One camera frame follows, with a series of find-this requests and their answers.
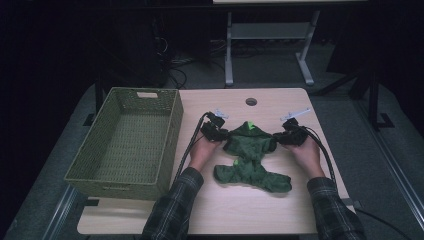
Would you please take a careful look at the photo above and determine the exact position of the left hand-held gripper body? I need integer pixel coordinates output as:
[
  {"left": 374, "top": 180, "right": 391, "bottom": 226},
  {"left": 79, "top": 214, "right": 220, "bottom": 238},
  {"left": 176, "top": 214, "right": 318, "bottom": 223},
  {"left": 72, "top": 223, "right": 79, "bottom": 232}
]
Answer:
[{"left": 199, "top": 108, "right": 231, "bottom": 143}]

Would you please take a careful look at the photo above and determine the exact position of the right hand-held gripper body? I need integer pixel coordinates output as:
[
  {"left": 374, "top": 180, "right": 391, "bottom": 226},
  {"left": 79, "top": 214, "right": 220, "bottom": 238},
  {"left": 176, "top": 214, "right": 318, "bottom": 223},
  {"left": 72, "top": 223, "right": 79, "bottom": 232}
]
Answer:
[{"left": 279, "top": 107, "right": 313, "bottom": 147}]

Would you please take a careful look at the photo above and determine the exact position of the dark green pet garment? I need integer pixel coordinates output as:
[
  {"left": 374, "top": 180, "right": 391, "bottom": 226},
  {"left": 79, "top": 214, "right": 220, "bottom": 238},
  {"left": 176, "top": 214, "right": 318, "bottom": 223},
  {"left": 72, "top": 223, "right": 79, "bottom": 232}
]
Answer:
[{"left": 213, "top": 120, "right": 294, "bottom": 195}]

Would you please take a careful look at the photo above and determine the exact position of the green woven basket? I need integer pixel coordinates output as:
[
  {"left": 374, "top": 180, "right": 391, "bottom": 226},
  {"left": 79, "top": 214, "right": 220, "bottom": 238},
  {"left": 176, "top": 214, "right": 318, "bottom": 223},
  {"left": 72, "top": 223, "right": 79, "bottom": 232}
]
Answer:
[{"left": 63, "top": 86, "right": 185, "bottom": 202}]

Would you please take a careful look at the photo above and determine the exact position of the person's left hand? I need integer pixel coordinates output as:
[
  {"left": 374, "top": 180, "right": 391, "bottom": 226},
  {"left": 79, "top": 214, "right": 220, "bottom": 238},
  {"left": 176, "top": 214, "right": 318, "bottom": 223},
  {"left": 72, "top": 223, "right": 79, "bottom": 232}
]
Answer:
[{"left": 187, "top": 137, "right": 223, "bottom": 173}]

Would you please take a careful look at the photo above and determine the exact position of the person's right hand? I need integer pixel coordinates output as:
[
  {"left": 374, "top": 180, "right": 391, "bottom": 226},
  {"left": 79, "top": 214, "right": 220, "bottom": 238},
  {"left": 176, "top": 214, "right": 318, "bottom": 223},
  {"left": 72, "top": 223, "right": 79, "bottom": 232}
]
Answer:
[{"left": 284, "top": 135, "right": 326, "bottom": 180}]

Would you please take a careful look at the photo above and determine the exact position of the black tripod stand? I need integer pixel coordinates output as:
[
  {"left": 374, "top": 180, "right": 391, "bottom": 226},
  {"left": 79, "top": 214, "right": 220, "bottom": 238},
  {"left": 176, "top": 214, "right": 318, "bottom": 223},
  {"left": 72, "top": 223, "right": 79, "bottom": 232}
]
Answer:
[{"left": 313, "top": 63, "right": 396, "bottom": 132}]

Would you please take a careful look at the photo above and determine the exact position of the dark cabinet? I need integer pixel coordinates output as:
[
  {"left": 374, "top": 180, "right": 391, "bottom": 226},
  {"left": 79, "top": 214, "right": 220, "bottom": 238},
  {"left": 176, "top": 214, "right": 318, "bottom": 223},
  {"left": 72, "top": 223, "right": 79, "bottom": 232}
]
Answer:
[{"left": 99, "top": 13, "right": 170, "bottom": 89}]

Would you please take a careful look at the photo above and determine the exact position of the black stand leg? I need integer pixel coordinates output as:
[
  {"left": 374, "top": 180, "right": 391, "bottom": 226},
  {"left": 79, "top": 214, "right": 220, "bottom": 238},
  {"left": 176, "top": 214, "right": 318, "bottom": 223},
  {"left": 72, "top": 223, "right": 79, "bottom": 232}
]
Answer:
[{"left": 82, "top": 74, "right": 105, "bottom": 127}]

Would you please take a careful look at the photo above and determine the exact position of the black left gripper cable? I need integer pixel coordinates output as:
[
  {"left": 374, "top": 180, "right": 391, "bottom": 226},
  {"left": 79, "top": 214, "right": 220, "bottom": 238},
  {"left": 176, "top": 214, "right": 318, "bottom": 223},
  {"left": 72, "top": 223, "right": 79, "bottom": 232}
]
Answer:
[{"left": 171, "top": 112, "right": 214, "bottom": 186}]

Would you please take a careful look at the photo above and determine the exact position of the tangle of floor cables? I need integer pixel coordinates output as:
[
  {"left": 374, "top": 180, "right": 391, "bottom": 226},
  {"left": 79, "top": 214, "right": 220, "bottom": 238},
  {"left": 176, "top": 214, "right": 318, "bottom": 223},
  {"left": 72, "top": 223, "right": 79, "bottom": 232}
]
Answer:
[{"left": 151, "top": 34, "right": 231, "bottom": 90}]

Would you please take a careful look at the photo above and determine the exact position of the metal floor rail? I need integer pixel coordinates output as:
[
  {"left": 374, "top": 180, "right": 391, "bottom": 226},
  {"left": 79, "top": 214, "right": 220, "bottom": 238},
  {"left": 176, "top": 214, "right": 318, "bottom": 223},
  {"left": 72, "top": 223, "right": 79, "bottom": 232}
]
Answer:
[
  {"left": 42, "top": 184, "right": 82, "bottom": 240},
  {"left": 353, "top": 99, "right": 424, "bottom": 232}
]

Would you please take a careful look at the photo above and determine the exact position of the grey metal stand frame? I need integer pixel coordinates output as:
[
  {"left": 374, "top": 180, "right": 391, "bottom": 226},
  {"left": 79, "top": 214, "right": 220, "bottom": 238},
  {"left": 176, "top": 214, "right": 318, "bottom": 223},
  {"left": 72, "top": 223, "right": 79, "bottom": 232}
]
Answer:
[{"left": 224, "top": 9, "right": 321, "bottom": 88}]

